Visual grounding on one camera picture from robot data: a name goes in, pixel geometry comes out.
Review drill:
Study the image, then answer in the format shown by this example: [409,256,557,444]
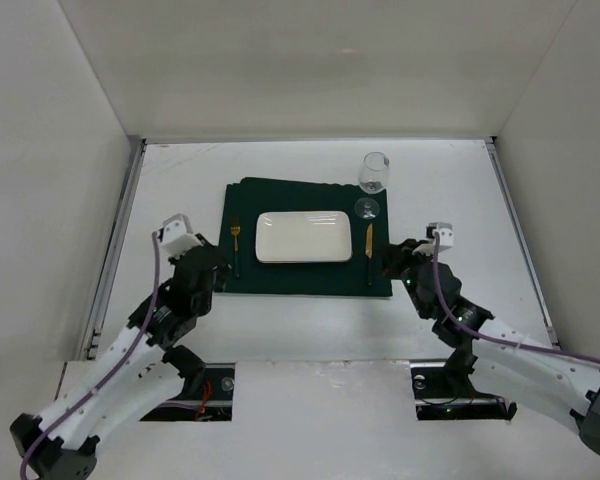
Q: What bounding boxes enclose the gold knife dark handle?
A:
[364,223,373,286]

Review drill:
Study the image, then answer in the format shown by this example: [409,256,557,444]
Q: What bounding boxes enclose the gold fork dark handle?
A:
[230,216,241,279]

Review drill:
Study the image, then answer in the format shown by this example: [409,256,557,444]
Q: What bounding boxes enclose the white rectangular plate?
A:
[255,211,353,264]

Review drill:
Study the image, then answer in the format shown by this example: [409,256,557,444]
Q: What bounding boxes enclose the dark green cloth placemat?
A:
[219,177,393,298]

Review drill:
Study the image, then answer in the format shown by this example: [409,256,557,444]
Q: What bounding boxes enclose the clear wine glass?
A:
[354,152,390,220]

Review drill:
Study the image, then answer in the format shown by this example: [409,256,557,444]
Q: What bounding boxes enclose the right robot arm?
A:
[376,239,600,456]

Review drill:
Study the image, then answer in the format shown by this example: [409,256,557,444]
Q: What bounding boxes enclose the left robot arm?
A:
[10,234,231,479]

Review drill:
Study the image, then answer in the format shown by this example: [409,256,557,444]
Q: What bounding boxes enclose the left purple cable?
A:
[17,229,216,480]

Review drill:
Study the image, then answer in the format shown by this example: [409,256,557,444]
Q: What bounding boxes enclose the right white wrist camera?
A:
[413,222,454,256]

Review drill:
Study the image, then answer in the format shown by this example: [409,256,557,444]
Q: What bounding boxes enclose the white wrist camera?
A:
[413,222,454,256]
[157,213,206,258]

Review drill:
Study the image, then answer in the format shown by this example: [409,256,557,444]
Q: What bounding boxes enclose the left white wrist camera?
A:
[157,213,206,258]

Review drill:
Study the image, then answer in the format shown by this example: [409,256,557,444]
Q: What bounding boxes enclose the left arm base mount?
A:
[141,363,236,423]

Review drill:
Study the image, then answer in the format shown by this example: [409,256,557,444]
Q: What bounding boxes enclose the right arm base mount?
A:
[410,352,517,421]

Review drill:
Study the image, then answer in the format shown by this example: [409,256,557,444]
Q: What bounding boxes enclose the right aluminium table rail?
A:
[485,137,561,349]

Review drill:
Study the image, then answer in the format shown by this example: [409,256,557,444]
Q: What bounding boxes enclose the aluminium table rail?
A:
[76,135,146,361]
[485,137,561,349]

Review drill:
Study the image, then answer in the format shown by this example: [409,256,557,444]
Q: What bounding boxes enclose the left aluminium table rail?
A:
[76,135,146,361]

